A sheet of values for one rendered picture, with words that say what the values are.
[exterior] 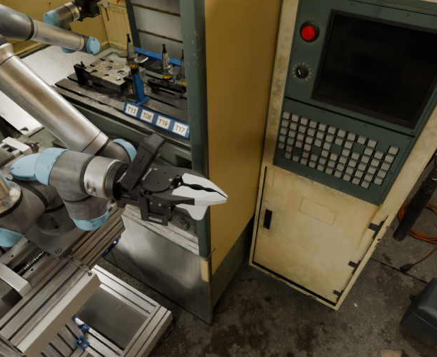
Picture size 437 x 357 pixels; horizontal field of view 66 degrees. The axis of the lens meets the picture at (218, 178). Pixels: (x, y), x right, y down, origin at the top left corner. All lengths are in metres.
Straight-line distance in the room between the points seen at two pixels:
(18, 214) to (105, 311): 1.19
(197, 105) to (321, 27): 0.45
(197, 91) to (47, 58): 2.25
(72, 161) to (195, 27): 0.37
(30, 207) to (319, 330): 1.73
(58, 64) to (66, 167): 2.32
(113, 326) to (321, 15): 1.70
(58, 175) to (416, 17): 0.91
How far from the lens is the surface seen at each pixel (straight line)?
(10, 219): 0.95
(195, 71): 0.82
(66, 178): 0.67
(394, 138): 1.21
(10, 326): 1.14
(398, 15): 1.06
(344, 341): 2.24
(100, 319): 2.04
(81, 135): 0.79
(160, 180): 0.59
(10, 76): 0.80
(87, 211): 0.74
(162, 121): 1.84
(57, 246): 1.12
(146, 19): 2.47
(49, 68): 2.93
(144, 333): 1.93
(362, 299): 2.38
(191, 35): 0.79
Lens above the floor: 2.01
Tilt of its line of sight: 46 degrees down
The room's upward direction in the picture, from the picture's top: straight up
